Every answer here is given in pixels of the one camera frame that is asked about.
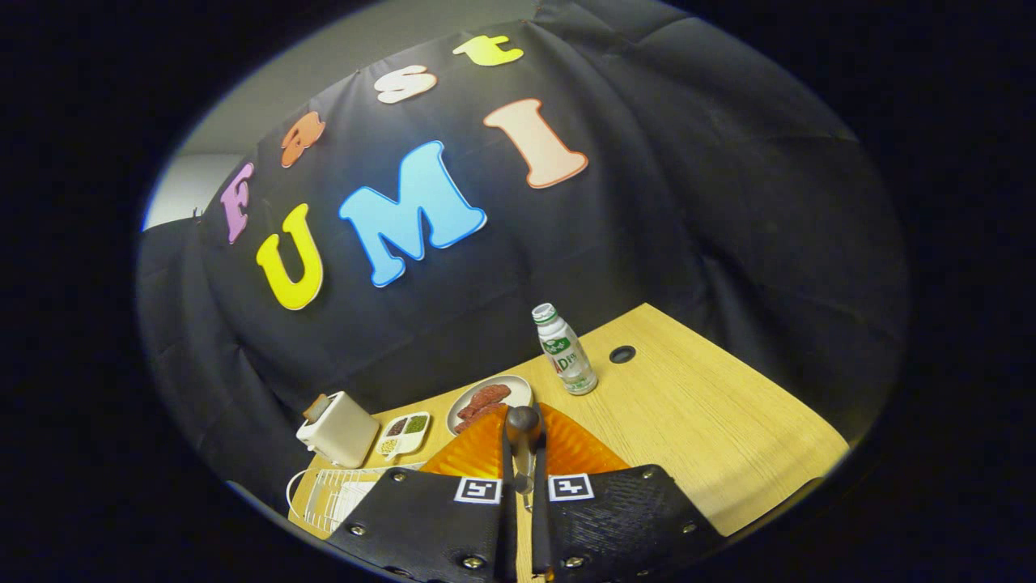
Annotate white wire dish rack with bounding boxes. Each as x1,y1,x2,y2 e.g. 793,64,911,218
287,463,426,537

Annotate black backdrop cloth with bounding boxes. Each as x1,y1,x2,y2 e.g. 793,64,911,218
136,0,911,519

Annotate white divided condiment dish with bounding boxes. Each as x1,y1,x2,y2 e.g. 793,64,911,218
375,411,431,461

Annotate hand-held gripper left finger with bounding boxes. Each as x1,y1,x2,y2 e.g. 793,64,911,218
328,404,520,583

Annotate white plate with meat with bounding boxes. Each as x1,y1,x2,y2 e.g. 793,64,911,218
446,374,533,436

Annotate small white toaster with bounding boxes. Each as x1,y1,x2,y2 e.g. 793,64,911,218
296,391,380,469

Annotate white green drink bottle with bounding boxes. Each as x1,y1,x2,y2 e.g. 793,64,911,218
532,303,598,396

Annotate red meat slices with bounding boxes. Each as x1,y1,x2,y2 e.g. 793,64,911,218
455,384,512,434

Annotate wooden handled spoon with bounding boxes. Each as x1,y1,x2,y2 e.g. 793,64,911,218
505,405,543,513

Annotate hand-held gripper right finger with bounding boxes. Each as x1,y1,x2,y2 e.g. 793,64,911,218
531,402,725,582

